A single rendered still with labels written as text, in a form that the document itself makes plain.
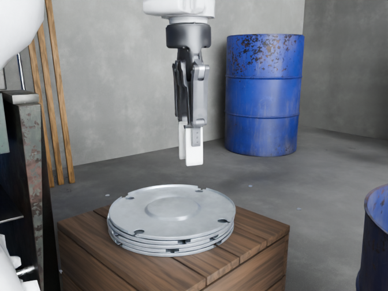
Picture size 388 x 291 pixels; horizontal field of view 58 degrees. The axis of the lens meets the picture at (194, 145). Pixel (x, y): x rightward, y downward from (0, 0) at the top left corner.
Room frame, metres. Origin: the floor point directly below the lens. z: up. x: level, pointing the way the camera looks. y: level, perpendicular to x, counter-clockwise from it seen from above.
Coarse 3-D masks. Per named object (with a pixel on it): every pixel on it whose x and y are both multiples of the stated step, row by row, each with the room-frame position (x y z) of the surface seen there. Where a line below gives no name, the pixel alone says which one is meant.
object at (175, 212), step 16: (144, 192) 0.86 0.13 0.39; (160, 192) 0.86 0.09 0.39; (176, 192) 0.86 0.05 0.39; (192, 192) 0.86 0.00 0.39; (208, 192) 0.86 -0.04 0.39; (112, 208) 0.76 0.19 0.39; (128, 208) 0.76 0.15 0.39; (144, 208) 0.76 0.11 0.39; (160, 208) 0.75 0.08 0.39; (176, 208) 0.75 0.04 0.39; (192, 208) 0.75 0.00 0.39; (208, 208) 0.76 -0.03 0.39; (224, 208) 0.76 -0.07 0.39; (128, 224) 0.68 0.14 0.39; (144, 224) 0.68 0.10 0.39; (160, 224) 0.68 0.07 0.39; (176, 224) 0.68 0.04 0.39; (192, 224) 0.68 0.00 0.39; (208, 224) 0.68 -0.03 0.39; (224, 224) 0.67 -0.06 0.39
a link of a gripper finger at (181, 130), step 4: (180, 124) 0.63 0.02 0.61; (184, 124) 0.63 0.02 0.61; (180, 128) 0.63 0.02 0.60; (180, 132) 0.63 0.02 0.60; (184, 132) 0.63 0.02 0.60; (180, 136) 0.63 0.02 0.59; (184, 136) 0.63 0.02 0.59; (180, 140) 0.63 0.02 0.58; (184, 140) 0.63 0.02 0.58; (180, 144) 0.63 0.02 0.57; (184, 144) 0.63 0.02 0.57; (180, 148) 0.63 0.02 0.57; (184, 148) 0.63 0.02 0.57; (180, 152) 0.63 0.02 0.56; (184, 152) 0.63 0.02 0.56; (180, 156) 0.63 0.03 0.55; (184, 156) 0.63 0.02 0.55
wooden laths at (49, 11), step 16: (48, 0) 2.07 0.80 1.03; (48, 16) 2.06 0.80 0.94; (32, 48) 1.98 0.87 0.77; (32, 64) 1.96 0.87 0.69; (48, 80) 2.01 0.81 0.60; (48, 96) 1.99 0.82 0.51; (48, 112) 1.98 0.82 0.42; (64, 112) 2.02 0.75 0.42; (64, 128) 2.00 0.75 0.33; (64, 144) 1.99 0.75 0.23; (48, 160) 1.92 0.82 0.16; (48, 176) 1.90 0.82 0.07
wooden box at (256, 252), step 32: (64, 224) 0.75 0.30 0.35; (96, 224) 0.75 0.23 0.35; (256, 224) 0.75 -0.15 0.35; (64, 256) 0.75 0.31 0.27; (96, 256) 0.64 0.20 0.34; (128, 256) 0.62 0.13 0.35; (192, 256) 0.62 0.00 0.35; (224, 256) 0.62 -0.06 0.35; (256, 256) 0.66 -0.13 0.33; (64, 288) 0.76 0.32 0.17; (96, 288) 0.64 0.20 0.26; (128, 288) 0.56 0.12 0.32; (160, 288) 0.52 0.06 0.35; (192, 288) 0.52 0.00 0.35; (224, 288) 0.58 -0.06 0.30; (256, 288) 0.66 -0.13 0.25
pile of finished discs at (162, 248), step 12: (108, 216) 0.74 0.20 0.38; (108, 228) 0.71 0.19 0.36; (228, 228) 0.69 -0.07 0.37; (120, 240) 0.65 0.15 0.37; (132, 240) 0.65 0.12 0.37; (144, 240) 0.62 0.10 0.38; (156, 240) 0.63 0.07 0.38; (168, 240) 0.63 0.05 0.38; (180, 240) 0.65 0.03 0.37; (192, 240) 0.62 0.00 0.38; (204, 240) 0.64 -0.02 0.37; (216, 240) 0.65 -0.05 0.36; (144, 252) 0.62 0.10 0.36; (156, 252) 0.63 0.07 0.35; (168, 252) 0.62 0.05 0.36; (180, 252) 0.63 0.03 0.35; (192, 252) 0.62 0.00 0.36
